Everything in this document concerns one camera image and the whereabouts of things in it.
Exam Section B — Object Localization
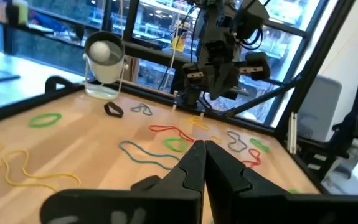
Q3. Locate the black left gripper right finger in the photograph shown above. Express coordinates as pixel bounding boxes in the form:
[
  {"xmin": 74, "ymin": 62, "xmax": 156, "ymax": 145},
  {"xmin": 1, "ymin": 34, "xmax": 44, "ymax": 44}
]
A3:
[{"xmin": 205, "ymin": 139, "xmax": 358, "ymax": 224}]

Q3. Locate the long teal rubber band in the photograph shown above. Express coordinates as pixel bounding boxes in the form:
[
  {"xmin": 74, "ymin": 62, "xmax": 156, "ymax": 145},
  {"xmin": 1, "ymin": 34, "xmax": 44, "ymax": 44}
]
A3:
[{"xmin": 118, "ymin": 140, "xmax": 182, "ymax": 172}]

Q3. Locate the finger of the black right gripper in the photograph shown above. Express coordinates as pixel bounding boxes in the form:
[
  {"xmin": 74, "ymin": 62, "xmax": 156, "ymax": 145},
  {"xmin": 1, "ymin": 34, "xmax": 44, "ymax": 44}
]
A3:
[
  {"xmin": 208, "ymin": 62, "xmax": 225, "ymax": 100},
  {"xmin": 224, "ymin": 62, "xmax": 240, "ymax": 99}
]

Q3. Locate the wide black rubber band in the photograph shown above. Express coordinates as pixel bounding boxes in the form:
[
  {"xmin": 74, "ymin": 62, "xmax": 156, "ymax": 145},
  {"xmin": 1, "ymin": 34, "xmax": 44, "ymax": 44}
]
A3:
[{"xmin": 103, "ymin": 101, "xmax": 125, "ymax": 119}]

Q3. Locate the long red rubber band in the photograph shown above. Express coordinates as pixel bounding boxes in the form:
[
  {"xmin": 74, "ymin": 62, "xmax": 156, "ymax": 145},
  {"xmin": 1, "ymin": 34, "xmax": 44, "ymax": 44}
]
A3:
[
  {"xmin": 242, "ymin": 148, "xmax": 262, "ymax": 169},
  {"xmin": 149, "ymin": 124, "xmax": 195, "ymax": 144}
]

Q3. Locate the white block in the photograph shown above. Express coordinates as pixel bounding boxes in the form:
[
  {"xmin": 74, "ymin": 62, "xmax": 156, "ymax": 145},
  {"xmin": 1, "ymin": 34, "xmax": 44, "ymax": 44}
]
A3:
[{"xmin": 0, "ymin": 0, "xmax": 9, "ymax": 23}]

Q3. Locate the white plastic strip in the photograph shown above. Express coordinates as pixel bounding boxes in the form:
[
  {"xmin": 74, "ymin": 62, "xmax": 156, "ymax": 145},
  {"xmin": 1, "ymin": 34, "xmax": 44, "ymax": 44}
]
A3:
[{"xmin": 286, "ymin": 111, "xmax": 298, "ymax": 156}]

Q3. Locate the white spotlight lamp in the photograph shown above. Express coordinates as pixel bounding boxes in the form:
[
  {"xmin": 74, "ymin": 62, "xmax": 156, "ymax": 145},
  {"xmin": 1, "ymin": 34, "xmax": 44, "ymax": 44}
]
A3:
[{"xmin": 82, "ymin": 30, "xmax": 130, "ymax": 101}]

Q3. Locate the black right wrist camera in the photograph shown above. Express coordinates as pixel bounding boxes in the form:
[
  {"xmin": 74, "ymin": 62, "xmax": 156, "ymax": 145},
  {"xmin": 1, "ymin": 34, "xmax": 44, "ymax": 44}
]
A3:
[{"xmin": 204, "ymin": 40, "xmax": 229, "ymax": 65}]

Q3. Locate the long grey rubber band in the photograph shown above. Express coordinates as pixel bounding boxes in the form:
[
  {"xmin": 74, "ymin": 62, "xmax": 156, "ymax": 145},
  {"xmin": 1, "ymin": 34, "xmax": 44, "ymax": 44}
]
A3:
[{"xmin": 226, "ymin": 130, "xmax": 248, "ymax": 154}]

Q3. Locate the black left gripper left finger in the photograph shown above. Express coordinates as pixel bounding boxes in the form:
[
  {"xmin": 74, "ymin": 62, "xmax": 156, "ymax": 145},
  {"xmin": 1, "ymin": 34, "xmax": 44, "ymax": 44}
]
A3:
[{"xmin": 40, "ymin": 139, "xmax": 206, "ymax": 224}]

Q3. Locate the grey office chair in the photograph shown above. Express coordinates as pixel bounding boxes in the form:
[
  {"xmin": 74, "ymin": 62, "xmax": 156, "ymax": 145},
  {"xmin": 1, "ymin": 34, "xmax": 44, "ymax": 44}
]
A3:
[{"xmin": 296, "ymin": 75, "xmax": 343, "ymax": 143}]

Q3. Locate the long yellow rubber band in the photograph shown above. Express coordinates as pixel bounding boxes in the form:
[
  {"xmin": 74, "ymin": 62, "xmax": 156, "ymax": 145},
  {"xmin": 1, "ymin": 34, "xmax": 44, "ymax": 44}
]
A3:
[{"xmin": 0, "ymin": 141, "xmax": 82, "ymax": 191}]

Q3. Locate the yellow-green cup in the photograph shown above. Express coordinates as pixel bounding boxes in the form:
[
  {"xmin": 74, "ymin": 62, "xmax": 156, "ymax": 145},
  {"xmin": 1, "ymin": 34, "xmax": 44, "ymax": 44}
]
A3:
[{"xmin": 12, "ymin": 0, "xmax": 29, "ymax": 26}]

